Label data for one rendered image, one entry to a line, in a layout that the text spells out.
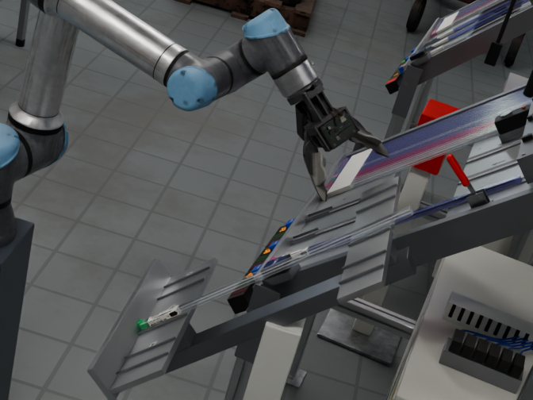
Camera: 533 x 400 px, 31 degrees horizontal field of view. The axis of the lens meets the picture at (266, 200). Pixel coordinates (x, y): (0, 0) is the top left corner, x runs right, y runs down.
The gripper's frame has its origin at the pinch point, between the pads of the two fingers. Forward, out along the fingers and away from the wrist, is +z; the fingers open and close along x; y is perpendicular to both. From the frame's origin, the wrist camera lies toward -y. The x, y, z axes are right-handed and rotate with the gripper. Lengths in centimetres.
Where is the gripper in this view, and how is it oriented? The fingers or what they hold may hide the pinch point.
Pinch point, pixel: (355, 179)
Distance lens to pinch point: 181.4
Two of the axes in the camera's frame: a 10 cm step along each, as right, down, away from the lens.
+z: 5.3, 8.3, 1.8
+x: 8.1, -5.6, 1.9
